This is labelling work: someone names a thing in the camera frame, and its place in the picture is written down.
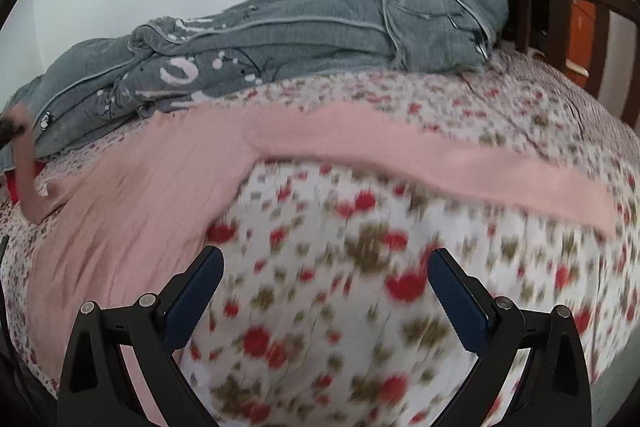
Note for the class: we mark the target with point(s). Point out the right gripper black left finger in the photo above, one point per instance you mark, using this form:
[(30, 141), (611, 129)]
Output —
[(96, 388)]

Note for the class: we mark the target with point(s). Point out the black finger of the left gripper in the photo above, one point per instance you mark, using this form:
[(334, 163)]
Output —
[(10, 131)]

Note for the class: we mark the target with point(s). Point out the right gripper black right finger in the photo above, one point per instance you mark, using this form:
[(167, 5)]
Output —
[(554, 388)]

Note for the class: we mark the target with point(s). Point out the pink knitted sweater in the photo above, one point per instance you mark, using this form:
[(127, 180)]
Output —
[(132, 220)]

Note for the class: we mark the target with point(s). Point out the red cloth item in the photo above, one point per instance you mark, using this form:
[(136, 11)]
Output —
[(11, 183)]

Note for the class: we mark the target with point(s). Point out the floral bed sheet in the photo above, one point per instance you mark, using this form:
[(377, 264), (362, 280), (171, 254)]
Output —
[(324, 315)]

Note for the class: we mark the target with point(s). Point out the grey patterned blanket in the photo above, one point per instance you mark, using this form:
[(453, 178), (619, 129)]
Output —
[(173, 63)]

